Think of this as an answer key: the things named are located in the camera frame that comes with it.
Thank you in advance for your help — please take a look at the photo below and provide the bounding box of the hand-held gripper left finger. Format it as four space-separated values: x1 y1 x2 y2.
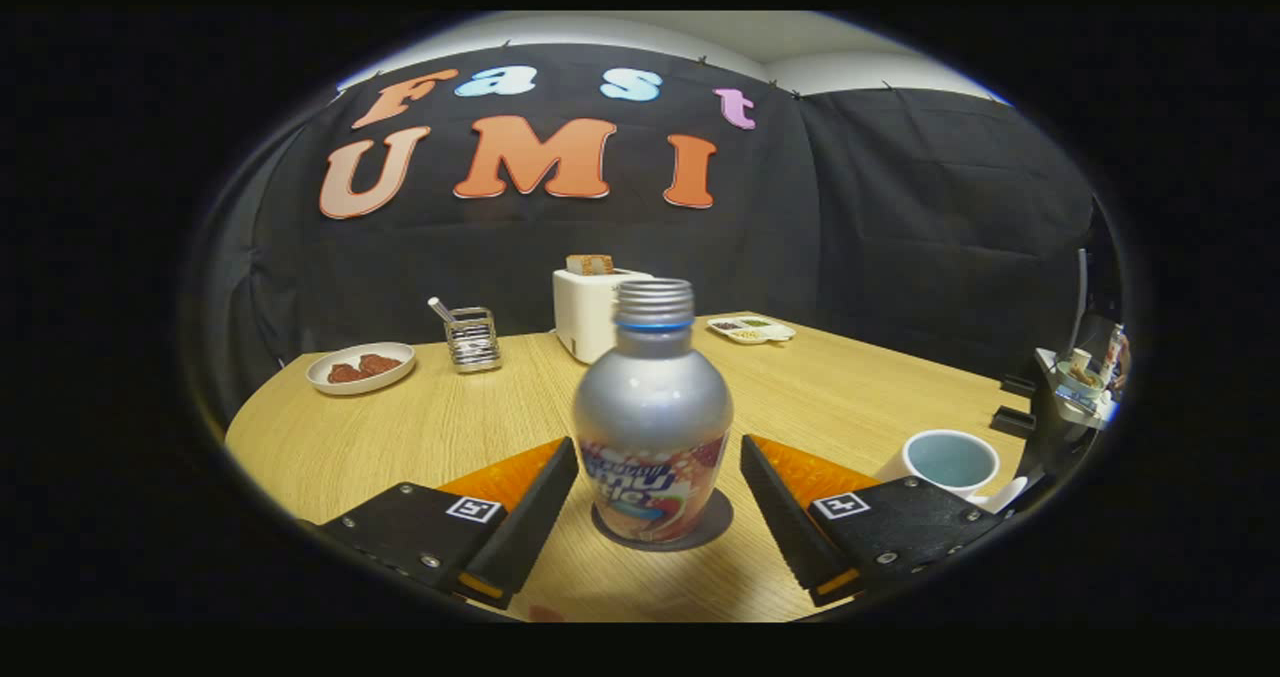
318 437 580 610

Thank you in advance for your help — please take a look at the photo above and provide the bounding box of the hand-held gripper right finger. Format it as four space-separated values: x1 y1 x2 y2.
741 434 1006 608

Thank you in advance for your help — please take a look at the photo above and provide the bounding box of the dark brown round coaster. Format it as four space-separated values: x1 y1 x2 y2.
590 487 735 554

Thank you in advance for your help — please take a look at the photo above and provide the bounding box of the white cup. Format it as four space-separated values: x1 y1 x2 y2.
875 429 1029 514

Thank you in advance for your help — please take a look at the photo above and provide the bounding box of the silver juice bottle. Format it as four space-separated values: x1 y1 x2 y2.
572 278 735 544

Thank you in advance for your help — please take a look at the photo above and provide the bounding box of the wooden table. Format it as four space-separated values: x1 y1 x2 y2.
225 312 1031 623

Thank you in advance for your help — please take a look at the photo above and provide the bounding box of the white divided condiment tray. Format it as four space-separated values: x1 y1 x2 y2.
707 315 797 346

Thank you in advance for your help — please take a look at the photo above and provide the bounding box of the white toaster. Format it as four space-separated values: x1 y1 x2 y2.
552 268 656 365

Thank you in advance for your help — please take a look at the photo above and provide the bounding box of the white oval plate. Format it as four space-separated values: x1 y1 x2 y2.
305 342 417 396

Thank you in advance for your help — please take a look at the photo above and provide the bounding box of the black backdrop cloth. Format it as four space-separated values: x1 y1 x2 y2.
190 42 1096 408

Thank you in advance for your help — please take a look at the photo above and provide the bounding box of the cluttered side stand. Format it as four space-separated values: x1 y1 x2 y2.
1035 322 1126 428

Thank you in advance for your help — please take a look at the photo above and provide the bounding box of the metal wire cutlery holder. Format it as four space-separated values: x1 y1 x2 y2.
444 307 502 374

